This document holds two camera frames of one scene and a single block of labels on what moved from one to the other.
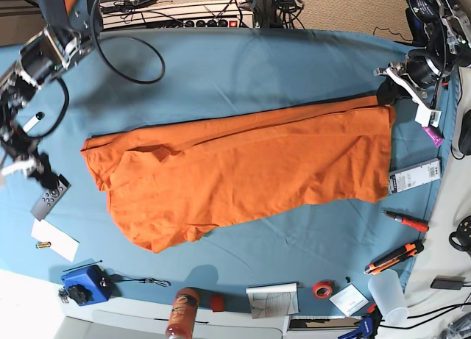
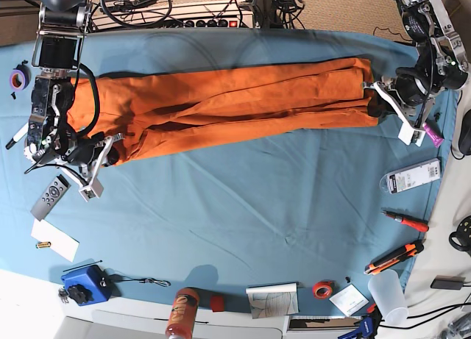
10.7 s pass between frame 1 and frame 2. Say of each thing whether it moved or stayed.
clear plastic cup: stayed
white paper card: stayed
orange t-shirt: moved
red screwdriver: stayed
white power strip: stayed
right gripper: moved
